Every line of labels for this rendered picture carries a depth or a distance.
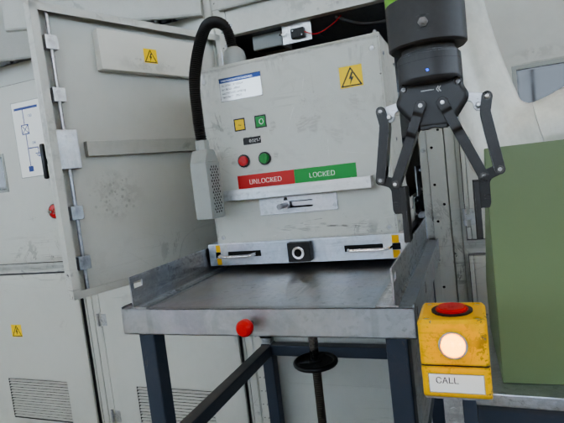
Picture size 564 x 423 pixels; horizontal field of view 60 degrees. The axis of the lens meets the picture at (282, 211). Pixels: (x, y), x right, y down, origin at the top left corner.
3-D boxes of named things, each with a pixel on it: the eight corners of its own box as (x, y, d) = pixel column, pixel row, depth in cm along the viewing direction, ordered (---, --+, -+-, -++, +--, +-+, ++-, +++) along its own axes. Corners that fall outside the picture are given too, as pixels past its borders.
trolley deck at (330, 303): (417, 339, 83) (415, 305, 82) (124, 334, 106) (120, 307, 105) (440, 258, 146) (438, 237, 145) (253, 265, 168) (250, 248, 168)
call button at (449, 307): (469, 323, 59) (467, 310, 59) (435, 323, 61) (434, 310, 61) (469, 313, 63) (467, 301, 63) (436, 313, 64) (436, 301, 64)
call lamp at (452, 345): (469, 363, 57) (467, 336, 56) (438, 362, 58) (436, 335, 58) (469, 359, 58) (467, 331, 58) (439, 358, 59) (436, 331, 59)
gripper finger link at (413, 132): (428, 102, 58) (416, 99, 58) (397, 190, 60) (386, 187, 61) (430, 105, 62) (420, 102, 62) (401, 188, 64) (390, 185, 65)
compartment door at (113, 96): (62, 298, 127) (17, 7, 121) (235, 250, 174) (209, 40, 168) (75, 300, 122) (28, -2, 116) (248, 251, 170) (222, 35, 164)
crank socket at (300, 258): (310, 262, 120) (307, 242, 120) (287, 263, 122) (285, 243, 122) (313, 259, 123) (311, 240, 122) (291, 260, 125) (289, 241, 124)
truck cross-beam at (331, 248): (410, 258, 114) (408, 232, 113) (210, 266, 134) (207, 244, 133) (413, 253, 118) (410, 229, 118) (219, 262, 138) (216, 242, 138)
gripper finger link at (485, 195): (477, 165, 59) (503, 163, 58) (480, 206, 60) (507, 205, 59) (477, 165, 58) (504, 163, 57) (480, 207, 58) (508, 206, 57)
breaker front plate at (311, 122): (397, 239, 115) (377, 33, 111) (217, 249, 133) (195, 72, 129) (398, 238, 116) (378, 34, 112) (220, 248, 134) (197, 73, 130)
